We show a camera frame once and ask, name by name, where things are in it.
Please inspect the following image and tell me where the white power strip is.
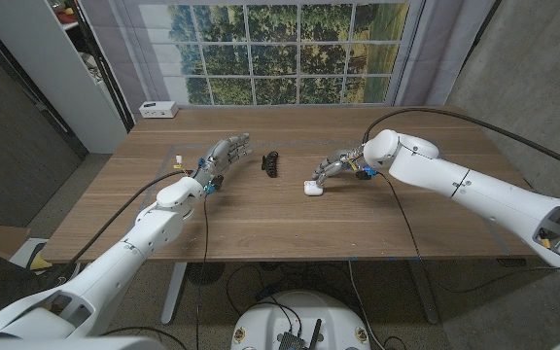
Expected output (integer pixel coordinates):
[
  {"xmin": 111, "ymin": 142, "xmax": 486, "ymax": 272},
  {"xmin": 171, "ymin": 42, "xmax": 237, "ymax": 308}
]
[{"xmin": 138, "ymin": 100, "xmax": 180, "ymax": 120}]

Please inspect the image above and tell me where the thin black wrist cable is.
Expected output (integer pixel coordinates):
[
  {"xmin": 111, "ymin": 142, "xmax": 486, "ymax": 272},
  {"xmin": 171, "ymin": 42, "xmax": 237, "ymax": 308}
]
[
  {"xmin": 375, "ymin": 170, "xmax": 560, "ymax": 295},
  {"xmin": 194, "ymin": 192, "xmax": 210, "ymax": 349}
]

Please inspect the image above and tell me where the brown cardboard box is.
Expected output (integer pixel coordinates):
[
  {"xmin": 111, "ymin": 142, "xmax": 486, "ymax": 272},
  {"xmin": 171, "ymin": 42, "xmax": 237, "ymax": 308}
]
[{"xmin": 0, "ymin": 223, "xmax": 32, "ymax": 262}]

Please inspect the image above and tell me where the white shelf cabinet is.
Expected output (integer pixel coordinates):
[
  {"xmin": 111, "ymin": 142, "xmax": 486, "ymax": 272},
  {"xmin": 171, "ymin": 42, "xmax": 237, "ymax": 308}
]
[{"xmin": 0, "ymin": 0, "xmax": 130, "ymax": 155}]

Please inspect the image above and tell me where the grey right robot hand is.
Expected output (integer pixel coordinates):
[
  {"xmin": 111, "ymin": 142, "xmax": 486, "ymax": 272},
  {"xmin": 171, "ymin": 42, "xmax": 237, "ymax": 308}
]
[{"xmin": 311, "ymin": 147, "xmax": 378, "ymax": 188}]

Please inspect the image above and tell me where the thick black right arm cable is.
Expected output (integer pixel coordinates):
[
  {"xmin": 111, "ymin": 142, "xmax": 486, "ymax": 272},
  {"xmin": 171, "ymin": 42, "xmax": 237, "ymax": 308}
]
[{"xmin": 361, "ymin": 107, "xmax": 560, "ymax": 178}]

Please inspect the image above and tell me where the black hair clip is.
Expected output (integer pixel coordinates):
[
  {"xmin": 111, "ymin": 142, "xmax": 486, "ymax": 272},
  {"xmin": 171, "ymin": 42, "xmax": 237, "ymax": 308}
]
[{"xmin": 261, "ymin": 150, "xmax": 280, "ymax": 179}]

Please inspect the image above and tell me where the grey table leg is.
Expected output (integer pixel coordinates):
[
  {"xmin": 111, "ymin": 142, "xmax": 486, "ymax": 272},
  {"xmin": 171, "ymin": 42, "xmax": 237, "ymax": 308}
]
[{"xmin": 408, "ymin": 260, "xmax": 440, "ymax": 326}]

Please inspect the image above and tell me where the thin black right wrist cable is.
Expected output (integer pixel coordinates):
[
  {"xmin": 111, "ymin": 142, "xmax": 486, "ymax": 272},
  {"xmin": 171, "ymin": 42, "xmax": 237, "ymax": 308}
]
[{"xmin": 375, "ymin": 170, "xmax": 560, "ymax": 295}]

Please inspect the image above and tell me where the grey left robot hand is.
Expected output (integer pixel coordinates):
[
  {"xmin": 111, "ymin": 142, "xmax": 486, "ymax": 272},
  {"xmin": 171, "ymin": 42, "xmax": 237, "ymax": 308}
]
[{"xmin": 192, "ymin": 132, "xmax": 254, "ymax": 195}]

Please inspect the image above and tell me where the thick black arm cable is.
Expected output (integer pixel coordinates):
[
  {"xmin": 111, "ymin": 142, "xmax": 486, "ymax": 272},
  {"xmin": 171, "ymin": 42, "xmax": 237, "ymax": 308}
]
[
  {"xmin": 361, "ymin": 107, "xmax": 560, "ymax": 178},
  {"xmin": 41, "ymin": 168, "xmax": 192, "ymax": 293}
]

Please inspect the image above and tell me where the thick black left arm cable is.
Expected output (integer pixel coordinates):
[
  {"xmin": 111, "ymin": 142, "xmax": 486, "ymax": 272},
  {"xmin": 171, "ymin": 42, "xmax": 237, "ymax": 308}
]
[{"xmin": 41, "ymin": 168, "xmax": 192, "ymax": 293}]

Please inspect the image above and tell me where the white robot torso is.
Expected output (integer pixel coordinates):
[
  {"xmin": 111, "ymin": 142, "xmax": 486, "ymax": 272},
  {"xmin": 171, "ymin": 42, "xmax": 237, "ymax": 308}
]
[{"xmin": 229, "ymin": 290, "xmax": 372, "ymax": 350}]

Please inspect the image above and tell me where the white table leg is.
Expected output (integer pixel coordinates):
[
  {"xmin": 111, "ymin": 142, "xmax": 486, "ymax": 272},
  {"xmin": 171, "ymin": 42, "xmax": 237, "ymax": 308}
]
[{"xmin": 160, "ymin": 262, "xmax": 189, "ymax": 324}]

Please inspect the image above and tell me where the thin black left wrist cable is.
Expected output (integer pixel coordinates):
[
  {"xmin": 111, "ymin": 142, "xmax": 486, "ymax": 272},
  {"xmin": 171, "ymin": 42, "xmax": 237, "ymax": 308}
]
[{"xmin": 194, "ymin": 192, "xmax": 210, "ymax": 349}]

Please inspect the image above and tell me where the printed window backdrop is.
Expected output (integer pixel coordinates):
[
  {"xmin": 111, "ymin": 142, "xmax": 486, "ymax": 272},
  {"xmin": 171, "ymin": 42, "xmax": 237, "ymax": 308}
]
[{"xmin": 79, "ymin": 0, "xmax": 498, "ymax": 117}]

